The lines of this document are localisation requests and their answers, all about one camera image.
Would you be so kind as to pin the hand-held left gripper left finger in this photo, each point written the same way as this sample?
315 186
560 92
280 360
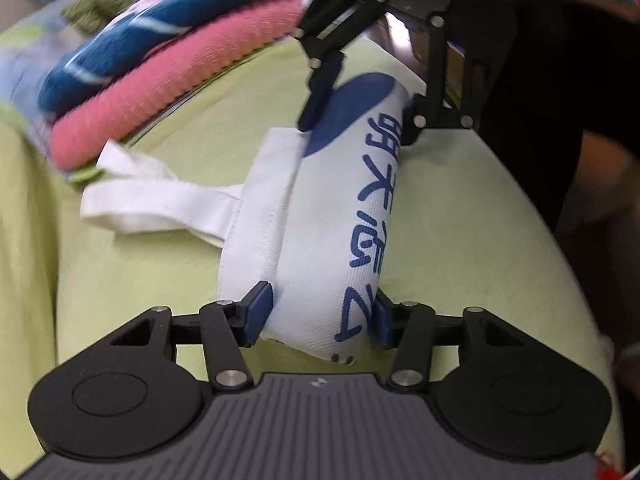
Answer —
260 312

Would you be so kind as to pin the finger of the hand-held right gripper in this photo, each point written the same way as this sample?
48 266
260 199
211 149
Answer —
322 85
435 70

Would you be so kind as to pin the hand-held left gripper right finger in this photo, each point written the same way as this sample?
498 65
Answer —
382 325

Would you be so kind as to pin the white canvas shopping bag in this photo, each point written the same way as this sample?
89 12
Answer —
330 230

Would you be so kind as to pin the person in black shirt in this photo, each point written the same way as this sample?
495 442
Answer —
550 85

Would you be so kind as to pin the pink folded towel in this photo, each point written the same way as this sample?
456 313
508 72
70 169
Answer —
165 85

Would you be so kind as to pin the blue printed towel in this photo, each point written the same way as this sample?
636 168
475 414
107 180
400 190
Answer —
165 20

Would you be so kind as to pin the person's bare leg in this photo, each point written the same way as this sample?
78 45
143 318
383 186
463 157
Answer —
605 185

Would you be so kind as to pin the light blue printed sheet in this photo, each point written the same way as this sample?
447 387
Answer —
30 60

